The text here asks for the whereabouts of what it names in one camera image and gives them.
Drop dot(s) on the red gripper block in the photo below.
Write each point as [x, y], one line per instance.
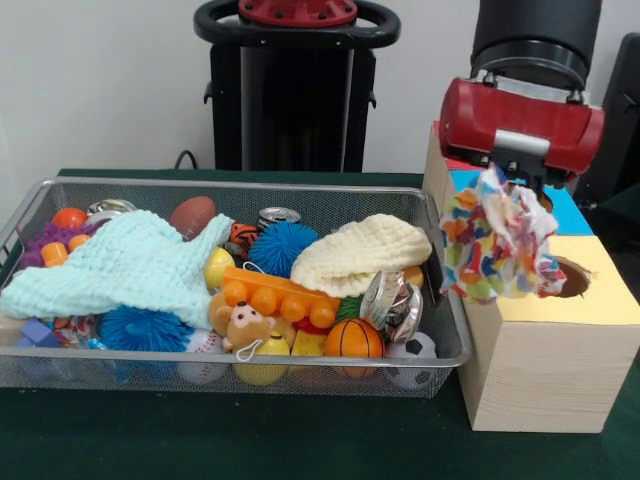
[520, 117]

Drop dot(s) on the colourful confetti paper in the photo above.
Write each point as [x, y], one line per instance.
[495, 240]

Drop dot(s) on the wooden box with three holes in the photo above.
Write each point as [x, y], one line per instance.
[540, 370]

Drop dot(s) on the shallow metal mesh bin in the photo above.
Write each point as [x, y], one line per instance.
[150, 380]

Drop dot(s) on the black upright panel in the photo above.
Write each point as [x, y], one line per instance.
[622, 125]

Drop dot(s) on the cream knitted cloth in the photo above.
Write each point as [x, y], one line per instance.
[360, 255]

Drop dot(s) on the crushed silver foil can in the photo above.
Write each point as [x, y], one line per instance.
[392, 305]

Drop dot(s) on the toy soccer ball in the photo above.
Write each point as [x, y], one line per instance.
[417, 350]

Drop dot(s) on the orange toy basketball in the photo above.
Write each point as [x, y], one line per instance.
[355, 337]

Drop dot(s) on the small blue spiky ball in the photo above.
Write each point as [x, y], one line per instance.
[282, 250]

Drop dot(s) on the orange toy building brick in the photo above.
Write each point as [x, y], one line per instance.
[280, 297]

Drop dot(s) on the brown plush monkey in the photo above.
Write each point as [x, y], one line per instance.
[245, 325]

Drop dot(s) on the brown toy football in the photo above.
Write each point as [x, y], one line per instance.
[192, 212]

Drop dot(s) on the dark green table cloth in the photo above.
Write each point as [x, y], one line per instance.
[300, 440]

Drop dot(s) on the large blue spiky ball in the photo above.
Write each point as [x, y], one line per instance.
[140, 327]

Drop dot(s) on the light blue knitted cloth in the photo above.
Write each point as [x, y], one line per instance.
[115, 265]

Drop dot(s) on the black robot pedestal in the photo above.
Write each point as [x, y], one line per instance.
[280, 125]

